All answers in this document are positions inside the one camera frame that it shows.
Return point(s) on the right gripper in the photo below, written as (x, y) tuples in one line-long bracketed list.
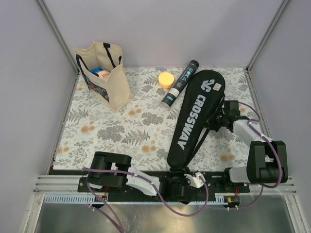
[(211, 121)]

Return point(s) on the black racket cover bag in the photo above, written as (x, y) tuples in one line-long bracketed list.
[(204, 95)]

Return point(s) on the black shuttlecock tube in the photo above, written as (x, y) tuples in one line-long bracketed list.
[(179, 85)]

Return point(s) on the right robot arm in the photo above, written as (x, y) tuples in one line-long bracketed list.
[(267, 158)]

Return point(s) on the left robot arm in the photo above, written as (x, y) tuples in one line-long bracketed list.
[(171, 188)]

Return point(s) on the yellow grip tape roll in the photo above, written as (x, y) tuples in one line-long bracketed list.
[(166, 80)]

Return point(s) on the floral table mat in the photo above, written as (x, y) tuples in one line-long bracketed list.
[(142, 129)]

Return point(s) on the beige canvas tote bag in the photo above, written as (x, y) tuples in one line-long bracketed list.
[(101, 66)]

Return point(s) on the blue pink item in bag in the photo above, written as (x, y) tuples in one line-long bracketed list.
[(101, 73)]

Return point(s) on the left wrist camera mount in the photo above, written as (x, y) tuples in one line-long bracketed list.
[(197, 180)]

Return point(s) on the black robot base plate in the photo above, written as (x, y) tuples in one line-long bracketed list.
[(217, 182)]

